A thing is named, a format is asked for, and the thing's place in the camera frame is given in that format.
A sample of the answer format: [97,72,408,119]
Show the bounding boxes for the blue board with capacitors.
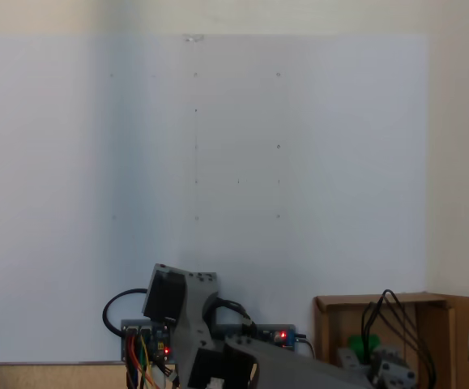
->
[254,323,298,350]

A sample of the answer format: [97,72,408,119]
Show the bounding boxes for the grey mounting plate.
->
[120,318,299,362]

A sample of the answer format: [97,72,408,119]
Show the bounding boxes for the thick black cable loop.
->
[103,288,150,337]

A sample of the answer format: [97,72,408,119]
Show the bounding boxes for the black plug cable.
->
[296,334,318,361]

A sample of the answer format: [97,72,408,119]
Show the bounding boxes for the driver board with jumper wires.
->
[122,322,177,362]

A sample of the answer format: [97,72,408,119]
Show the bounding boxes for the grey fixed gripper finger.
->
[336,347,365,372]

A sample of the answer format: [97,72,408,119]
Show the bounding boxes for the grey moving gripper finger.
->
[369,349,418,389]

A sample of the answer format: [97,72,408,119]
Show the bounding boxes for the green dice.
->
[346,334,382,364]

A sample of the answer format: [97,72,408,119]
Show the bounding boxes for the brown cardboard box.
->
[313,291,469,389]

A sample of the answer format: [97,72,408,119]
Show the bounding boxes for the black servo wire bundle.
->
[360,289,438,388]
[207,298,256,331]

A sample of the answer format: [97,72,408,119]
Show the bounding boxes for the orange jumper wire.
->
[126,336,156,389]

